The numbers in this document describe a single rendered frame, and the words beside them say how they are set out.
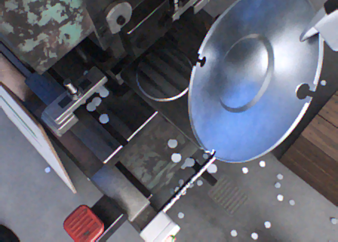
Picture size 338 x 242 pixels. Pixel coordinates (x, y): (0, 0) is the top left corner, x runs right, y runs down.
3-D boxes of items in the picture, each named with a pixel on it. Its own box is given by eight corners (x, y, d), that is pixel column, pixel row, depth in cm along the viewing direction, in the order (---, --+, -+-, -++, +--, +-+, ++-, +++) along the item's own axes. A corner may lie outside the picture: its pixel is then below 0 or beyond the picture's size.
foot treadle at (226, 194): (248, 198, 130) (250, 196, 125) (230, 219, 127) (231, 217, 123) (139, 99, 147) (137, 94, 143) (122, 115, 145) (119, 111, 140)
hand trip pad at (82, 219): (115, 228, 74) (106, 227, 67) (93, 251, 72) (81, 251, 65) (93, 205, 76) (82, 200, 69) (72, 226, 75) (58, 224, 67)
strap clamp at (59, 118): (114, 87, 84) (102, 67, 74) (59, 137, 80) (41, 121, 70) (97, 72, 85) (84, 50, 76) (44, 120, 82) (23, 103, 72)
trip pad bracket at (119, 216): (138, 219, 90) (123, 212, 72) (110, 249, 88) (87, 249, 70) (122, 203, 92) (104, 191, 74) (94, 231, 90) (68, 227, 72)
